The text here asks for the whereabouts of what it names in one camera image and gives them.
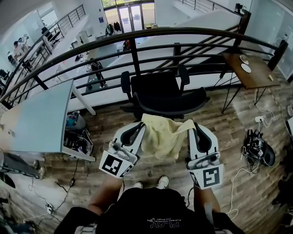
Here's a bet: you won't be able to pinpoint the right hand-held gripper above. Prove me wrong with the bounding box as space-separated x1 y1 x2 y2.
185 122 224 190

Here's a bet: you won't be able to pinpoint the person's black t-shirt torso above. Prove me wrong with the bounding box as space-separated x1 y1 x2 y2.
54 187 245 234

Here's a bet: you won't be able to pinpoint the distant black balcony railing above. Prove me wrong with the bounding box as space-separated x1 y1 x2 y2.
0 4 87 87

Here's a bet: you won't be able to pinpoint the pile of black devices and cables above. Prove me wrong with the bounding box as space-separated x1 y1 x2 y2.
242 129 276 169

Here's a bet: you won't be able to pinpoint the black open equipment case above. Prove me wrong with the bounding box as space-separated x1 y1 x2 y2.
63 129 94 156

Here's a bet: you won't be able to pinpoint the person's right forearm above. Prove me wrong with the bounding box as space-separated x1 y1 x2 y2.
193 186 222 214

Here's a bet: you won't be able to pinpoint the rack of dark coats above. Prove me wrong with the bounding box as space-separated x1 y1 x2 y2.
105 21 122 35

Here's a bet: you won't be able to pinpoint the pale yellow clothes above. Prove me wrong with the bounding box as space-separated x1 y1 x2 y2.
140 113 197 160

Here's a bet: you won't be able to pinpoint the light blue white-legged table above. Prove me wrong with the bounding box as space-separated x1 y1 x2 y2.
0 79 97 163

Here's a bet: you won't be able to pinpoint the thin black cable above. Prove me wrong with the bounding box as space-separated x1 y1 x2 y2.
187 187 195 207

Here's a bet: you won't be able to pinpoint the glass entrance door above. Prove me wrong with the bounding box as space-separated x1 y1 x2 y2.
118 4 144 32

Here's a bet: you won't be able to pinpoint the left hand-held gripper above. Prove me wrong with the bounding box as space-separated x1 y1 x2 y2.
98 122 147 179

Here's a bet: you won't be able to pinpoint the black office chair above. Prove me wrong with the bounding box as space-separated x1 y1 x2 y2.
120 64 211 122

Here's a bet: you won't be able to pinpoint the person's left forearm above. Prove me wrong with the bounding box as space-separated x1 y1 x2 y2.
87 175 125 215

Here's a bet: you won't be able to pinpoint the person's right white shoe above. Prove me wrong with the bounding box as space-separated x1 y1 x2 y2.
156 175 169 190

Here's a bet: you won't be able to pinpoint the long white cable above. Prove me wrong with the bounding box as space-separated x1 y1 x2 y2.
226 168 252 220

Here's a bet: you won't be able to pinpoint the black metal curved railing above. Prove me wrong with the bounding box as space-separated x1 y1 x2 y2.
0 10 289 110

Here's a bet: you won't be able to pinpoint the white coiled cable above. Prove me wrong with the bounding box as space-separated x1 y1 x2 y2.
254 88 275 128

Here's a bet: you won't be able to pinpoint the grey bin of colourful items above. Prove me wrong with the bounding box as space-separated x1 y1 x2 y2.
65 111 86 132

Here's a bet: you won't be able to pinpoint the brown wooden hairpin-leg table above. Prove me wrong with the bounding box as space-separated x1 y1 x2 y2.
221 52 282 114

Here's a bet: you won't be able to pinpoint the grey shoulder strap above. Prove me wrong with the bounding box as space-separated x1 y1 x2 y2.
204 202 215 229

